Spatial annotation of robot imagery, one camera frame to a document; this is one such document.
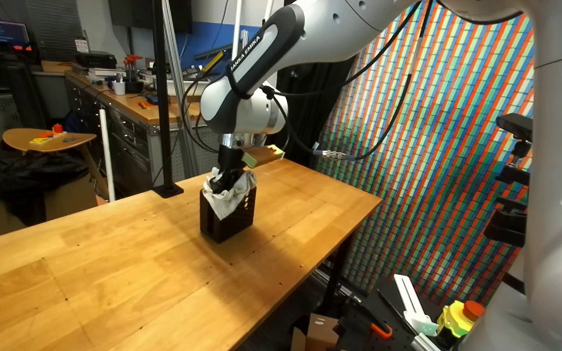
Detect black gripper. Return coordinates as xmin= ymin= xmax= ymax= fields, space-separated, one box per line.
xmin=211 ymin=146 xmax=250 ymax=195

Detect white towel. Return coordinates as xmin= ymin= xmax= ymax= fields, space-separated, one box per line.
xmin=201 ymin=166 xmax=258 ymax=222

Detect black perforated box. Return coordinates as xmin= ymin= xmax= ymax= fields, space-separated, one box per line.
xmin=197 ymin=183 xmax=260 ymax=246

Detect large cardboard box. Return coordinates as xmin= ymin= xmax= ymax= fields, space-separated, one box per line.
xmin=0 ymin=174 xmax=102 ymax=244

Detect small cardboard box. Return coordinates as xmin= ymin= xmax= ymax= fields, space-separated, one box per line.
xmin=291 ymin=312 xmax=344 ymax=351

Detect white plastic bin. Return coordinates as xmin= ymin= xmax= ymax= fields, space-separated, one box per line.
xmin=164 ymin=76 xmax=207 ymax=100

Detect black vertical pole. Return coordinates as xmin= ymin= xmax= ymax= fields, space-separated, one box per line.
xmin=153 ymin=0 xmax=186 ymax=199

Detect short white pole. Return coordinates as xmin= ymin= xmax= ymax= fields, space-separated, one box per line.
xmin=98 ymin=107 xmax=119 ymax=205

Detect wooden top workbench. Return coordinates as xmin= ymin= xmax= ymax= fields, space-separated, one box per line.
xmin=65 ymin=68 xmax=227 ymax=191

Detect white bottle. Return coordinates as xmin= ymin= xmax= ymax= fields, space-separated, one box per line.
xmin=112 ymin=72 xmax=129 ymax=98

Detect black table leg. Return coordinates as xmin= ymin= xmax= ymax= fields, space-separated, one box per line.
xmin=318 ymin=230 xmax=357 ymax=320

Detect round wooden stool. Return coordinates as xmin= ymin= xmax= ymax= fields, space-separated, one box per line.
xmin=2 ymin=127 xmax=100 ymax=156

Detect black device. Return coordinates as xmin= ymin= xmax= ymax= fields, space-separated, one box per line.
xmin=75 ymin=51 xmax=119 ymax=70

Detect red yellow toy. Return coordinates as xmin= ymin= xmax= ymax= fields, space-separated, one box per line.
xmin=30 ymin=121 xmax=71 ymax=148

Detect black bag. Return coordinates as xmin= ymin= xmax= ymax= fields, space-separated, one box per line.
xmin=0 ymin=146 xmax=94 ymax=226

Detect colourful striped backdrop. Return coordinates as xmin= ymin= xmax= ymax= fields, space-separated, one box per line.
xmin=316 ymin=0 xmax=539 ymax=308

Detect yellow red emergency stop button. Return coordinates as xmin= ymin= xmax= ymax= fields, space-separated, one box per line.
xmin=437 ymin=298 xmax=486 ymax=339

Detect yellow-green wrist camera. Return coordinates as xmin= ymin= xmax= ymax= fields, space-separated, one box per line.
xmin=240 ymin=142 xmax=287 ymax=170

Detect grey metal post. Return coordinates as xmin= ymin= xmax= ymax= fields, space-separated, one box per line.
xmin=160 ymin=0 xmax=199 ymax=178

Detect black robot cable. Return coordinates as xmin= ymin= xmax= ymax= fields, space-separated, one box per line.
xmin=180 ymin=72 xmax=233 ymax=156
xmin=342 ymin=0 xmax=426 ymax=88

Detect black cable with silver plug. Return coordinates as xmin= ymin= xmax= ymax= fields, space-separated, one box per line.
xmin=260 ymin=0 xmax=428 ymax=164

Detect white aluminium rail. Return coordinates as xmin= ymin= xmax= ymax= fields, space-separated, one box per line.
xmin=393 ymin=273 xmax=441 ymax=335

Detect orange handled clamp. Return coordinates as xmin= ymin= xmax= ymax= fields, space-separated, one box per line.
xmin=357 ymin=300 xmax=396 ymax=341

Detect black camera stand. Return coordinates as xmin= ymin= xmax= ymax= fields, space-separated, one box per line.
xmin=484 ymin=139 xmax=531 ymax=250

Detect black exterior camera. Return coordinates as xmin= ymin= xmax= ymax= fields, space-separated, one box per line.
xmin=494 ymin=113 xmax=535 ymax=142

